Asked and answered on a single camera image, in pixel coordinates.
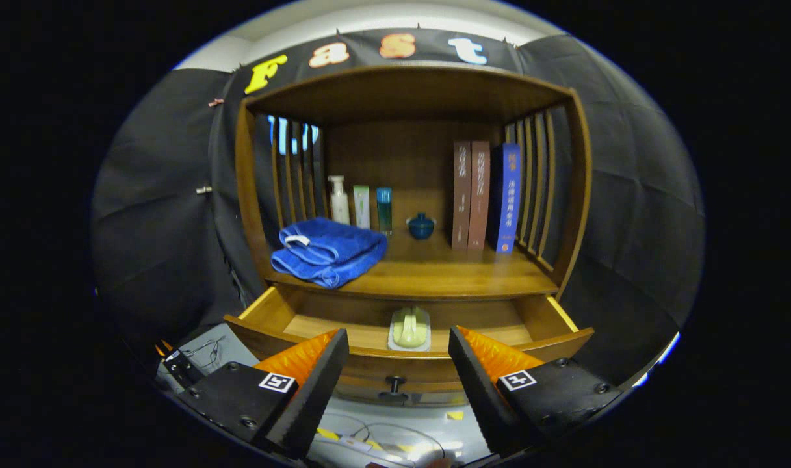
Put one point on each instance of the black backdrop cloth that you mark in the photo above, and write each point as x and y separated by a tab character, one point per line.
629	195

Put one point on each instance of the white pump bottle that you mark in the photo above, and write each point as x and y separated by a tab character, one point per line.
340	208

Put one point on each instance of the small blue lidded bowl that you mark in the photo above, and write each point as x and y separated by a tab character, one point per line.
421	227

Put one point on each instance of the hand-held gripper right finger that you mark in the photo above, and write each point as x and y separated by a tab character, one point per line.
483	396

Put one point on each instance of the green soap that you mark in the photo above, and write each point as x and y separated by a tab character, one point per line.
409	330

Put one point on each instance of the pale green tube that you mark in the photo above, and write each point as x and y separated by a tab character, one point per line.
362	208

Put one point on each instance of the wooden cabinet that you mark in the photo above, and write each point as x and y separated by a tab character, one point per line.
401	91

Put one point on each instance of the dark brown book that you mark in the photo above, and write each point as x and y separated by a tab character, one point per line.
461	195

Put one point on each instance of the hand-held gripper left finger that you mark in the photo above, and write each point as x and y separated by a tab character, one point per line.
314	396

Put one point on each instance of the folded blue towel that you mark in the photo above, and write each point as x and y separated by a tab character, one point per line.
324	250

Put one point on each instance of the blue book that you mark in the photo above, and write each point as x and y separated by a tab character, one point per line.
507	195

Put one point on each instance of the wooden countertop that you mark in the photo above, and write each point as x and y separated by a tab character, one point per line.
434	273

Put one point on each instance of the teal bottle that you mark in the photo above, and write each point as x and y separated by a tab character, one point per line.
384	211

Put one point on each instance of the black floor device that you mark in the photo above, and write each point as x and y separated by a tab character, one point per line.
181	367

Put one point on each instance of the reddish brown book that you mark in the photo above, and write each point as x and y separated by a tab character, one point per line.
479	195

